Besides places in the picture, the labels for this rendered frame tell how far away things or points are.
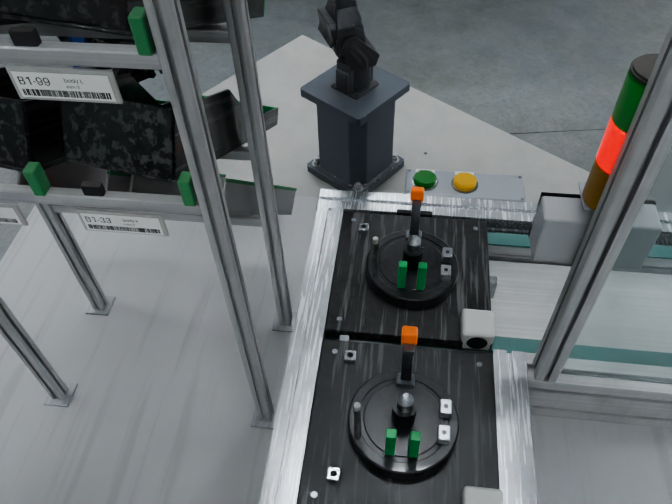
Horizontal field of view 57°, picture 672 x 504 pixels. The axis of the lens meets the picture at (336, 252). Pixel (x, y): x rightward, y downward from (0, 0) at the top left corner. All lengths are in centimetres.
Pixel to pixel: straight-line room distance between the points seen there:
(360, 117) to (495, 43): 235
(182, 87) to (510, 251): 70
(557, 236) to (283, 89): 95
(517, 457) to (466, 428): 7
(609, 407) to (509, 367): 15
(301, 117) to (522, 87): 182
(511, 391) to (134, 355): 59
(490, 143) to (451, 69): 181
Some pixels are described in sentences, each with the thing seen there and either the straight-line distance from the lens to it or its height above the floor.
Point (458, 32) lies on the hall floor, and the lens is 347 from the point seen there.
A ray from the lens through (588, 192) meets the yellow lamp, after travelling 69.
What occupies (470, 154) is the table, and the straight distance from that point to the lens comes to 135.
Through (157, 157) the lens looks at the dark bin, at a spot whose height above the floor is 133.
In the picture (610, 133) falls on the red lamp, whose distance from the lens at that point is 64.
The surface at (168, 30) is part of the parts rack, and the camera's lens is 49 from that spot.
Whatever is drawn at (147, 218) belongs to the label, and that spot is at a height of 129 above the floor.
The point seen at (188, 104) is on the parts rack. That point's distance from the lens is 52.
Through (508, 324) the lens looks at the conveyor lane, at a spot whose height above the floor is 92.
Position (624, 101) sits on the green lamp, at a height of 139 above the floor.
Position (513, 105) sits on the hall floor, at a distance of 299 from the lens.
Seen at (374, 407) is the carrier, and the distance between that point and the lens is 82.
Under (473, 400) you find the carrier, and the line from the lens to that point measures 86.
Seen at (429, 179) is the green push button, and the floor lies 97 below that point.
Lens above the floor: 172
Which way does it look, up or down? 49 degrees down
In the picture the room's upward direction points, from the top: 3 degrees counter-clockwise
